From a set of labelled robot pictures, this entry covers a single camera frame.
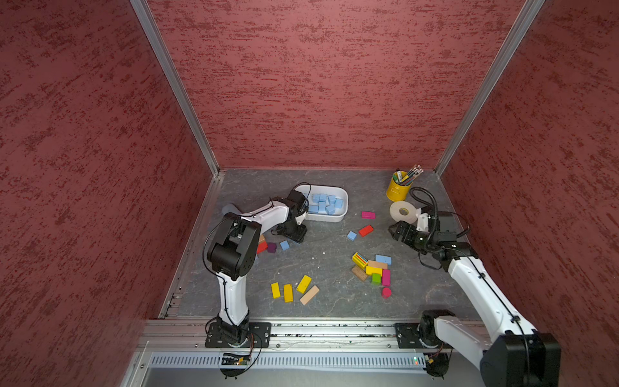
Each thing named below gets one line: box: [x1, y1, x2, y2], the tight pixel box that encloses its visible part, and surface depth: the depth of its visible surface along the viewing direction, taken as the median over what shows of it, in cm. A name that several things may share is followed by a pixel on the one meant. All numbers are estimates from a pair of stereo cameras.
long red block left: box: [256, 241, 269, 255], surface depth 94 cm
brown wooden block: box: [351, 265, 368, 282], surface depth 89 cm
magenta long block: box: [382, 269, 391, 287], surface depth 89 cm
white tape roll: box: [389, 200, 418, 225], surface depth 108 cm
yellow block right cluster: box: [365, 266, 383, 277], surface depth 89 cm
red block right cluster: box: [358, 224, 374, 238], surface depth 101 cm
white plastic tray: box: [294, 184, 349, 223], surface depth 108 cm
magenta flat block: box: [360, 211, 377, 220], surface depth 106 cm
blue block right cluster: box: [374, 254, 393, 266], surface depth 91 cm
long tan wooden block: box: [299, 284, 320, 306], surface depth 83 cm
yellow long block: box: [296, 274, 312, 295], surface depth 86 cm
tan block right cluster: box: [367, 260, 388, 270], surface depth 91 cm
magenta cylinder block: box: [381, 287, 393, 300], surface depth 84 cm
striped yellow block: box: [352, 251, 369, 270], surface depth 90 cm
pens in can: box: [392, 164, 424, 187], surface depth 103 cm
